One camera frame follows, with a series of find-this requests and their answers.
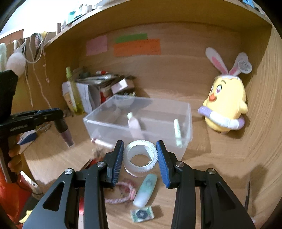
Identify white folded paper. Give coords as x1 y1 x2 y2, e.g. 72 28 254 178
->
77 83 102 113

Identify yellow-green bottle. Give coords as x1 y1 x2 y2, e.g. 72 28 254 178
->
66 67 84 115

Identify white pompom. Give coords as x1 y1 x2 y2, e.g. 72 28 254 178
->
6 53 26 76

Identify orange sticky note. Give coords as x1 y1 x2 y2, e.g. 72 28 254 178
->
113 39 161 58

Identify white cord bundle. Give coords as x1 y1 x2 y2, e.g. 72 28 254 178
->
22 33 51 106

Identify pale green cloth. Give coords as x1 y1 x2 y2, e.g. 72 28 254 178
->
0 43 7 71

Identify black tweezers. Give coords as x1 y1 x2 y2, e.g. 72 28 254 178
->
244 182 252 215

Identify mint green tube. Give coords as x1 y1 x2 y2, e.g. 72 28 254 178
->
133 174 158 208

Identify white tape roll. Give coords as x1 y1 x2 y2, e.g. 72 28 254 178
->
123 140 159 178

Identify pink sticky note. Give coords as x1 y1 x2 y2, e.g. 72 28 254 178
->
86 35 108 56

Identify red book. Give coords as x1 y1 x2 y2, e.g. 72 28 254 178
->
100 89 113 104

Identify pink white lip balm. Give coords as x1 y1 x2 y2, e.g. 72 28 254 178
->
91 138 115 148

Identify person's left hand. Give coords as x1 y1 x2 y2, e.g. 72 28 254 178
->
8 135 23 177

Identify green sticky note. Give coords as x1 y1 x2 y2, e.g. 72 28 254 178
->
115 33 148 44

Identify blue white packet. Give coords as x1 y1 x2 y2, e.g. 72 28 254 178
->
19 130 39 145

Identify white cardboard box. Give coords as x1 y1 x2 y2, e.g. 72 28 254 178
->
111 79 129 94

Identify white tube with red label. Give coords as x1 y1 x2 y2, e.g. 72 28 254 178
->
62 82 76 113

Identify heart-shaped paper tag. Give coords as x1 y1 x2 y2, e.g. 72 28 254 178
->
237 58 253 74

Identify stack of books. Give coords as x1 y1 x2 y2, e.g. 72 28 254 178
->
76 74 120 93

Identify clear plastic storage box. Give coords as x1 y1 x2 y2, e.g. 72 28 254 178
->
82 95 193 161

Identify pink bottle with white cap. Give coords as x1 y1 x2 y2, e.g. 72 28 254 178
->
127 112 142 137

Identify yellow chick plush toy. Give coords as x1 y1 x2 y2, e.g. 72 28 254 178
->
197 47 253 135

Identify wooden shelf board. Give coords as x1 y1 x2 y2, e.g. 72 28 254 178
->
43 0 274 48

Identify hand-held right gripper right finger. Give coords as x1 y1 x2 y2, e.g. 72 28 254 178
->
156 140 256 229

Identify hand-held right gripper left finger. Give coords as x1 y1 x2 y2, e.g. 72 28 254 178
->
22 140 125 229

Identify small patterned packet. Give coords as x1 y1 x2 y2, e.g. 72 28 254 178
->
130 206 155 223

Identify white green tube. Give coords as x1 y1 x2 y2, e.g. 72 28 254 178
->
173 119 184 147

